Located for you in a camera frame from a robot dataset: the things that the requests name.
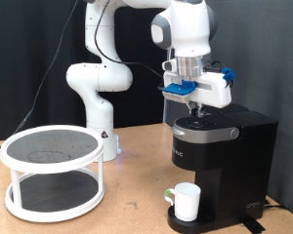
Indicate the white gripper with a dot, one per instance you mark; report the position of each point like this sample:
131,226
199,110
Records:
211,89

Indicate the black Keurig coffee machine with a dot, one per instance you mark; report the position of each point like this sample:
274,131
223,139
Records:
231,169

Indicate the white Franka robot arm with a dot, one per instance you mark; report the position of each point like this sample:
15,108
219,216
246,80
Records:
185,29

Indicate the grey metal vertical pole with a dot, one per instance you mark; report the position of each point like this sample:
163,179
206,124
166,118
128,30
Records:
166,110

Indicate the black tape strip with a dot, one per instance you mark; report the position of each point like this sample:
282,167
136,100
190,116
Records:
254,225

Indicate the white two-tier turntable stand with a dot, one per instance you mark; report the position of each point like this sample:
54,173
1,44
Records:
52,167

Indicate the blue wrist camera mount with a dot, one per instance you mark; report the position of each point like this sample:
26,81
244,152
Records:
179,91

